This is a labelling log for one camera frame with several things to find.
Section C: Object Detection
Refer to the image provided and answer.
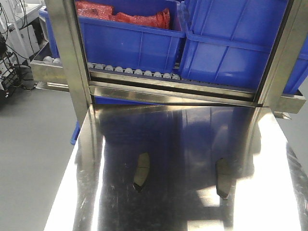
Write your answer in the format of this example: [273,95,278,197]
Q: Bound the grey brake pad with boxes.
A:
[215,158,232,199]
[133,153,150,193]

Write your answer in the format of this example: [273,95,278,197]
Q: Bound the blue bin on floor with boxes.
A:
[70,121,80,145]

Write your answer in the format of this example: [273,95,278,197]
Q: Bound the blue bin upper left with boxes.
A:
[38,0,187,74]

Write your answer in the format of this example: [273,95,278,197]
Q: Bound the red plastic bag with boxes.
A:
[74,0,171,30]

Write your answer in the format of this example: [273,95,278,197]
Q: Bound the blue bin upper right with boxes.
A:
[178,0,308,94]

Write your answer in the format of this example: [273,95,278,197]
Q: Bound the white equipment rack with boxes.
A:
[0,0,46,101]

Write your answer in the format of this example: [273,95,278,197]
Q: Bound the steel roller rack frame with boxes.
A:
[31,0,308,122]

